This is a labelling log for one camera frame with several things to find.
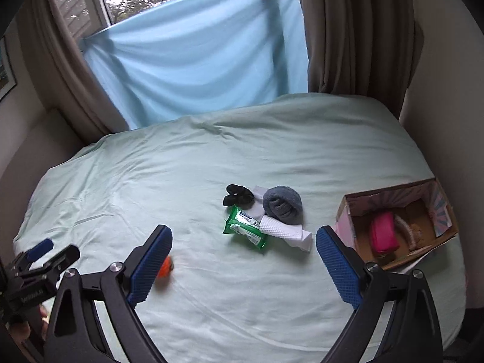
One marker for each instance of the orange ball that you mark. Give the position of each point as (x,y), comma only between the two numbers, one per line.
(166,267)

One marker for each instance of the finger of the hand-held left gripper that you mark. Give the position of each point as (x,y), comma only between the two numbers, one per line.
(56,260)
(41,248)

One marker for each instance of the cardboard box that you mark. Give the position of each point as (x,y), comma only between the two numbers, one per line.
(440,211)

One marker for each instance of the pink pouch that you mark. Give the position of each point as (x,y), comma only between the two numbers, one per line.
(383,232)

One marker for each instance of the light blue hanging cloth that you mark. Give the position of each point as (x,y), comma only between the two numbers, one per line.
(189,68)

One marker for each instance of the green wipes packet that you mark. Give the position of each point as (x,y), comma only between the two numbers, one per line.
(244,227)

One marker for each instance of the black sock bundle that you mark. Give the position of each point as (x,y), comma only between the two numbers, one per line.
(238,194)

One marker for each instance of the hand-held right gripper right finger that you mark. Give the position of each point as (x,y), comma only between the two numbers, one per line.
(338,264)

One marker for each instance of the person's left hand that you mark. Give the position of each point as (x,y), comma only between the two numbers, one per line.
(20,332)

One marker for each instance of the brown curtain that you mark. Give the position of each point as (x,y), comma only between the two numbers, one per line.
(351,30)
(75,75)

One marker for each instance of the white folded cloth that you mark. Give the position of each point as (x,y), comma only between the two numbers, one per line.
(259,200)

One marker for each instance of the grey rolled towel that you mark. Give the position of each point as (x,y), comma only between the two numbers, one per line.
(283,206)

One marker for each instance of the white mesh cloth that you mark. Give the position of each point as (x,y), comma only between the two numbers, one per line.
(287,232)

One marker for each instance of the pink white striped cloth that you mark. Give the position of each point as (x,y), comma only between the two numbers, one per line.
(406,230)

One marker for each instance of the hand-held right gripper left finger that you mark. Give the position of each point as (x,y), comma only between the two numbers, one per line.
(149,264)

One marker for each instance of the framed wall picture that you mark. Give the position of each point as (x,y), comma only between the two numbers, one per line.
(5,70)

